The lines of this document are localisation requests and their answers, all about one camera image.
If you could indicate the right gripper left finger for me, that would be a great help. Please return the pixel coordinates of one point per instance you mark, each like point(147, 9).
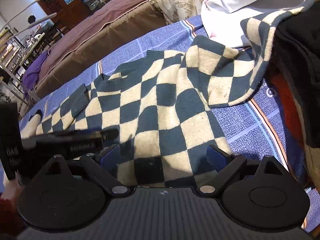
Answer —
point(101, 167)

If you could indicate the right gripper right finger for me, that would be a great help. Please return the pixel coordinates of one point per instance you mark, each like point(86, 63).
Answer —
point(227, 166)

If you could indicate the green cream checkered sweater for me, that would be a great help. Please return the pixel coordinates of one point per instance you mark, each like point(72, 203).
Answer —
point(162, 104)

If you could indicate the blue plaid bed sheet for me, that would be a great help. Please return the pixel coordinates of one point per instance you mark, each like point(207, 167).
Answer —
point(254, 128)

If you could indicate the purple cloth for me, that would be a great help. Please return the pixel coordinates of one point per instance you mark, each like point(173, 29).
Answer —
point(31, 75)

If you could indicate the brown pink bed cover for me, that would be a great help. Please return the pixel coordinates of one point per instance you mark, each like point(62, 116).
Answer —
point(114, 25)

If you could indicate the white cloth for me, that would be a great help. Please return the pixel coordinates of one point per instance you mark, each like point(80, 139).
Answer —
point(221, 18)

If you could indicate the wall display shelf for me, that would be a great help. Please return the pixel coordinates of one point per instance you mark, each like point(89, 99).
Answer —
point(16, 57)

